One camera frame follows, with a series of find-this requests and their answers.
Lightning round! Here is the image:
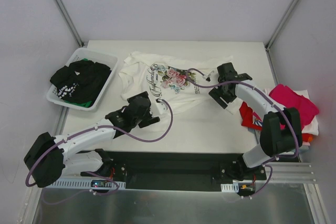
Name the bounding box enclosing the white floral print t-shirt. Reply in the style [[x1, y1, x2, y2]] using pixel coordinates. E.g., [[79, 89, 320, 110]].
[[119, 51, 233, 114]]

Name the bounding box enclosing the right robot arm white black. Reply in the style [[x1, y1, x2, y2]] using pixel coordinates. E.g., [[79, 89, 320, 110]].
[[209, 63, 302, 179]]

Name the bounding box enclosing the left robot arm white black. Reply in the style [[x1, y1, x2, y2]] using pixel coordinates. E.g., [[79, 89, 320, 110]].
[[24, 91, 160, 188]]

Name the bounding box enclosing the red t-shirt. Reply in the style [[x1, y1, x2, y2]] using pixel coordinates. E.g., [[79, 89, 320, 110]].
[[239, 102, 263, 131]]

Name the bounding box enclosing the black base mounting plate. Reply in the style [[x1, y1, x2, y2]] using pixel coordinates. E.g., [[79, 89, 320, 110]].
[[81, 149, 266, 192]]

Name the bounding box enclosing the light blue folded t-shirt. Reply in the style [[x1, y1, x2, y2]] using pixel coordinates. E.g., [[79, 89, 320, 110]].
[[249, 129, 309, 153]]

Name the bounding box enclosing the black printed t-shirt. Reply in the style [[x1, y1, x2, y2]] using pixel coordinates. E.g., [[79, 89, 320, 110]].
[[50, 58, 111, 108]]

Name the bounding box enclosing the orange folded t-shirt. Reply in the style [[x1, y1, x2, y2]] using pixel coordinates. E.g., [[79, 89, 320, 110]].
[[302, 133, 313, 143]]

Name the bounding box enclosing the pink folded t-shirt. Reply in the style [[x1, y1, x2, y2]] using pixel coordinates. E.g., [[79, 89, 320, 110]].
[[302, 141, 310, 146]]

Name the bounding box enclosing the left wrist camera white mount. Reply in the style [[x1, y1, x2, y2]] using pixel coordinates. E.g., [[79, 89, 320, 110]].
[[152, 99, 167, 116]]

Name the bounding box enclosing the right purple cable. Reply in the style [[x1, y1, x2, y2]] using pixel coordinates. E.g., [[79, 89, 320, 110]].
[[185, 68, 301, 203]]

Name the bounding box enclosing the purple cable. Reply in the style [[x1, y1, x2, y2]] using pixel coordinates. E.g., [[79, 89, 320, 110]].
[[185, 68, 301, 203], [25, 99, 173, 205]]

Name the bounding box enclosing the right grey cable duct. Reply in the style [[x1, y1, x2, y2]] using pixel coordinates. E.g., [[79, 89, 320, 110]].
[[220, 183, 239, 193]]

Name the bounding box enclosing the grey cable duct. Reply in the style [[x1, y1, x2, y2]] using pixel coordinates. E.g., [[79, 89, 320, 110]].
[[47, 178, 126, 190], [220, 183, 239, 193]]

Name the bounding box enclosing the aluminium rail profile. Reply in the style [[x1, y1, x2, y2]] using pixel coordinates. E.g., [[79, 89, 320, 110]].
[[268, 162, 317, 184]]

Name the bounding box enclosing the left grey cable duct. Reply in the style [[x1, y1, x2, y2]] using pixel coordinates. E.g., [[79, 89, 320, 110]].
[[47, 178, 126, 190]]

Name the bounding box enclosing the left aluminium frame post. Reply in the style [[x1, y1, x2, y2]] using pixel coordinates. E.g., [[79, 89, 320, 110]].
[[54, 0, 85, 47]]

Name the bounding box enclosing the aluminium frame post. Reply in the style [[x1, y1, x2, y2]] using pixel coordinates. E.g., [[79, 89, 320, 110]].
[[265, 0, 300, 52], [54, 0, 85, 47]]

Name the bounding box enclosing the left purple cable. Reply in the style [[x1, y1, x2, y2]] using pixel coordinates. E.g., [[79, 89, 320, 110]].
[[25, 99, 173, 205]]

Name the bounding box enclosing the right aluminium frame post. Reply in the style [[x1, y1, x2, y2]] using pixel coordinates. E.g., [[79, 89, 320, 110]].
[[265, 0, 300, 52]]

